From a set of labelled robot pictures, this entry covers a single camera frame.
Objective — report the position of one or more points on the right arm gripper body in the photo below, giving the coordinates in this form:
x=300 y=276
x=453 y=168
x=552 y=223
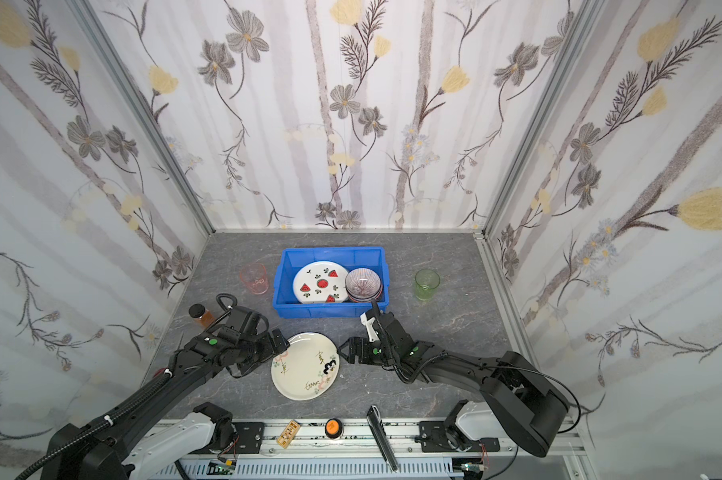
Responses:
x=358 y=349

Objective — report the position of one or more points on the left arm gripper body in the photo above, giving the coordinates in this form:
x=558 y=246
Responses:
x=271 y=345

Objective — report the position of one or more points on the pink glass small plate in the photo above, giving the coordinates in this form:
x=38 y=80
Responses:
x=363 y=285

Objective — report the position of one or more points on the watermelon pattern plate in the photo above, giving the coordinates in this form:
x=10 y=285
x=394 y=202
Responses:
x=321 y=282

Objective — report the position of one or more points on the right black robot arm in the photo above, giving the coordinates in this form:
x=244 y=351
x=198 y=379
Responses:
x=528 y=404

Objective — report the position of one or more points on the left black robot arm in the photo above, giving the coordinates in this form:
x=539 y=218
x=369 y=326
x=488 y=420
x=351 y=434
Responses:
x=99 y=450

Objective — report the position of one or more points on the cream bird pattern plate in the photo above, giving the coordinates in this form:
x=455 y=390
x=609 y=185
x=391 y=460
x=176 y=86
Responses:
x=308 y=368

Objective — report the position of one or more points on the brown spice jar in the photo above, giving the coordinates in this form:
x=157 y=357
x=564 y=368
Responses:
x=201 y=315

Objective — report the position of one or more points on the pink glass cup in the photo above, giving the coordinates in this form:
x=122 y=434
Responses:
x=255 y=278

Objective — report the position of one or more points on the green glass cup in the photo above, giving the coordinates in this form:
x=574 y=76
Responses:
x=426 y=283

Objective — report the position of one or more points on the orange round button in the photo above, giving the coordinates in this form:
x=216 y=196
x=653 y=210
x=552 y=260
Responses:
x=334 y=428

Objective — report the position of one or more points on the small wooden tag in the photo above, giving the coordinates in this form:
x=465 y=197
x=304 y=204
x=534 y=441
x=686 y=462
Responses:
x=288 y=434

